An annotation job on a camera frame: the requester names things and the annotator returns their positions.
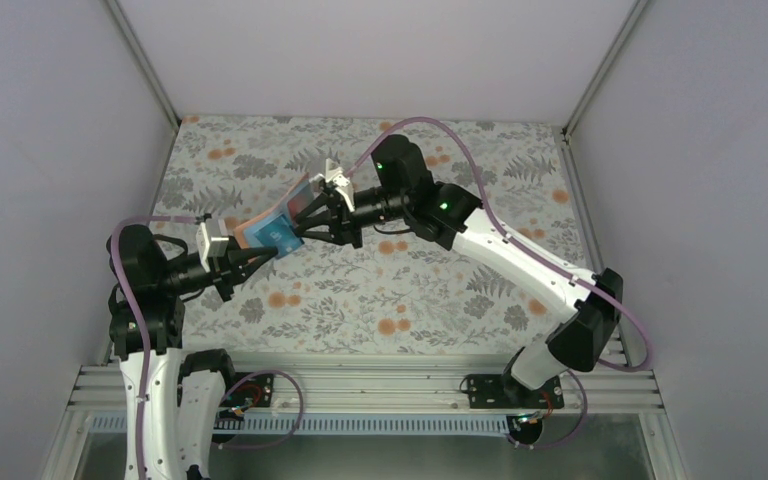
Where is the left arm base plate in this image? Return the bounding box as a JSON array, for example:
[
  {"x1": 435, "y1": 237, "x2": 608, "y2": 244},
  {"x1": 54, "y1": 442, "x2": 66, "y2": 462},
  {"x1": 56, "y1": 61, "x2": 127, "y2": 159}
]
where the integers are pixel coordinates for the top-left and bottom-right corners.
[{"x1": 219, "y1": 374, "x2": 274, "y2": 418}]

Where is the floral table mat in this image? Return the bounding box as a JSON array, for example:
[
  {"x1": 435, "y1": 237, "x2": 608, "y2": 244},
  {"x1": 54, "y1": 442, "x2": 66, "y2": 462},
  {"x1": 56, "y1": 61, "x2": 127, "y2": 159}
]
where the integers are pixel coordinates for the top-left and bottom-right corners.
[{"x1": 154, "y1": 115, "x2": 585, "y2": 355}]

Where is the aluminium rail frame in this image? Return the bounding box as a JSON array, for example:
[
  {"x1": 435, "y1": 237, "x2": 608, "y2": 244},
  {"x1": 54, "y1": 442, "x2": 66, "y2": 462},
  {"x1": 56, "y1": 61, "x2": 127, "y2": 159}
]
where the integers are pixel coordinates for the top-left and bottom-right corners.
[{"x1": 69, "y1": 351, "x2": 665, "y2": 415}]

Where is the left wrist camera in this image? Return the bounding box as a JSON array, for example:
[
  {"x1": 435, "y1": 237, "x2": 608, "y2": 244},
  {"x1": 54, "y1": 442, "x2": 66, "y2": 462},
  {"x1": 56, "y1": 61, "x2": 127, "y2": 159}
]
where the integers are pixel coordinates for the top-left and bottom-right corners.
[{"x1": 196, "y1": 216, "x2": 230, "y2": 271}]

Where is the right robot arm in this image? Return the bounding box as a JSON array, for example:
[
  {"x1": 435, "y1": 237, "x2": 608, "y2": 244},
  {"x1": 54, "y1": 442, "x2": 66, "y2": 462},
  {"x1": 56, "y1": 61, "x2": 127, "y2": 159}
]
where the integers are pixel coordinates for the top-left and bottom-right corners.
[{"x1": 294, "y1": 134, "x2": 624, "y2": 407}]

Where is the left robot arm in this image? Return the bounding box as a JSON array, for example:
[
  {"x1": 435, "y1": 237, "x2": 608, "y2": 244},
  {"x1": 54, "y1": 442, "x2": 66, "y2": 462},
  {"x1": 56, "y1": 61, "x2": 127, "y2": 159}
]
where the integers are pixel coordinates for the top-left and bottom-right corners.
[{"x1": 107, "y1": 219, "x2": 279, "y2": 479}]

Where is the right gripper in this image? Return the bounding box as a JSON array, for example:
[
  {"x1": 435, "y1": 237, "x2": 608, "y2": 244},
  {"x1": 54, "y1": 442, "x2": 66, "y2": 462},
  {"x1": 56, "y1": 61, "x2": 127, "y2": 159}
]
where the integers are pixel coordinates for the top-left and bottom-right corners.
[{"x1": 294, "y1": 185, "x2": 410, "y2": 247}]

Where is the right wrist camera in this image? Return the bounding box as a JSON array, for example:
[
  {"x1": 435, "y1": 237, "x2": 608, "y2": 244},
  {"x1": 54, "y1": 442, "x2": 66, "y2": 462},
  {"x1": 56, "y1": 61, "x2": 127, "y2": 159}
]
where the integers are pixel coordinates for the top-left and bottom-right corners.
[{"x1": 309, "y1": 157, "x2": 356, "y2": 213}]

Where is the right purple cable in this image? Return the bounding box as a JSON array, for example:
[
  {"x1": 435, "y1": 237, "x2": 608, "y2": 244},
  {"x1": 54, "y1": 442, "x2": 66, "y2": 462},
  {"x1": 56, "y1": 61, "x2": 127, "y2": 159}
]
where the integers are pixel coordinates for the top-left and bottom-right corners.
[{"x1": 344, "y1": 116, "x2": 654, "y2": 452}]

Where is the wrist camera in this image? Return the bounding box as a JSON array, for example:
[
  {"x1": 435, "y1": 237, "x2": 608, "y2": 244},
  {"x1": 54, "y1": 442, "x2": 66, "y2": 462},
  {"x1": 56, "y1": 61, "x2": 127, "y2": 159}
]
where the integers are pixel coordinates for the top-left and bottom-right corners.
[
  {"x1": 309, "y1": 157, "x2": 356, "y2": 213},
  {"x1": 196, "y1": 216, "x2": 230, "y2": 271}
]

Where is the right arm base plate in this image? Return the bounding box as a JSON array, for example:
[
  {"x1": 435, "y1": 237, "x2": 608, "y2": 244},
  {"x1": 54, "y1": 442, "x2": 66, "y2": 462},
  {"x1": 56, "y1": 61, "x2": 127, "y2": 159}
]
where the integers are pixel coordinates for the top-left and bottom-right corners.
[{"x1": 459, "y1": 374, "x2": 565, "y2": 410}]

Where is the blue credit card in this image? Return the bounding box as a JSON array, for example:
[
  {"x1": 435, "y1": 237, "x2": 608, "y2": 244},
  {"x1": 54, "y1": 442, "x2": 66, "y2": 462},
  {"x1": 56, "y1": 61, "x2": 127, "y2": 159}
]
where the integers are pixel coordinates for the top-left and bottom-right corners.
[{"x1": 244, "y1": 213, "x2": 304, "y2": 259}]

